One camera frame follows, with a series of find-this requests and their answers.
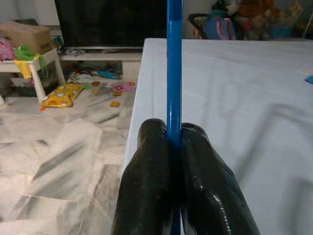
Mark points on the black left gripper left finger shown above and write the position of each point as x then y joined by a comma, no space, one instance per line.
146,183

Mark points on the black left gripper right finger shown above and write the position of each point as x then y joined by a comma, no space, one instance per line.
210,195

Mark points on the blue plastic hanger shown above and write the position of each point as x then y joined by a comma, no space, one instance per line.
174,73

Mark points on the orange toy block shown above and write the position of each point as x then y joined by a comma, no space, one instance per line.
115,104

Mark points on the pink toy tile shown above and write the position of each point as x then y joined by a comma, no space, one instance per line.
123,86

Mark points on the pale blue folding table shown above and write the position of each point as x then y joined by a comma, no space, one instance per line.
244,98

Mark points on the yellow patterned cushion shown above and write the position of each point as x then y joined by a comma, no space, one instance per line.
62,96

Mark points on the white television console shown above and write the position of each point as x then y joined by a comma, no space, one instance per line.
97,57

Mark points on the small white kids table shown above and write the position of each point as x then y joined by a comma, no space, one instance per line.
46,71

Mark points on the crumpled blue cloth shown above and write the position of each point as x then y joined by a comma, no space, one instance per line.
310,79

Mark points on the black television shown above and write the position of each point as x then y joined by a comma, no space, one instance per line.
110,24

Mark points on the blue pink backpack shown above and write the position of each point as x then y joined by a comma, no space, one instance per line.
220,27

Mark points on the green toy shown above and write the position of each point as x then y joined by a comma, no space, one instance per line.
24,52

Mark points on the brown cardboard box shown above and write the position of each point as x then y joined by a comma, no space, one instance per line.
24,35

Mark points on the pink bag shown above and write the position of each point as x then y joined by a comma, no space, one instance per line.
6,50

